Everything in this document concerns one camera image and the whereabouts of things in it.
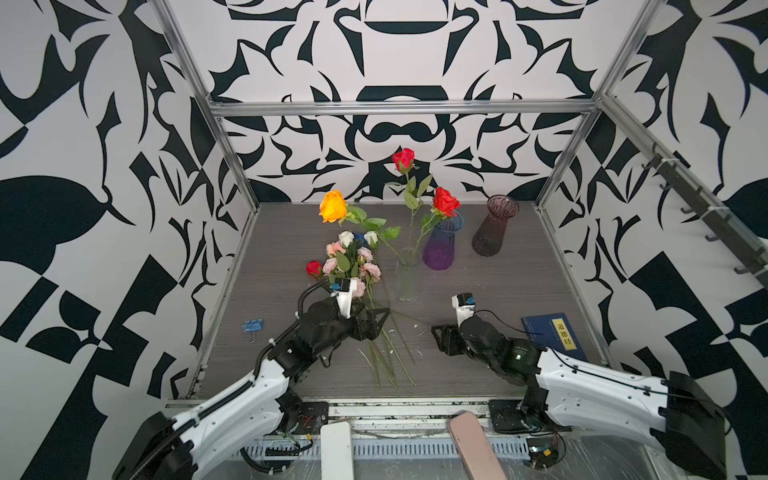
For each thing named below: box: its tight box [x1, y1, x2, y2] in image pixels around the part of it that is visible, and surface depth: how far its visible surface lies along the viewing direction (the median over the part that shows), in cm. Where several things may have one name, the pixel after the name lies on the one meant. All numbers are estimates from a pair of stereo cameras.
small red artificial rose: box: [392, 148, 433, 264], surface depth 79 cm
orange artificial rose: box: [319, 189, 405, 266], surface depth 67 cm
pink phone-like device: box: [448, 412, 507, 480], surface depth 70 cm
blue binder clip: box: [242, 318, 265, 343], surface depth 90 cm
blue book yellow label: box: [521, 313, 589, 361], surface depth 89 cm
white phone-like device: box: [320, 421, 354, 480], surface depth 66 cm
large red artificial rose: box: [413, 187, 461, 265], surface depth 79 cm
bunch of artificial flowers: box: [305, 189, 416, 389], surface depth 88 cm
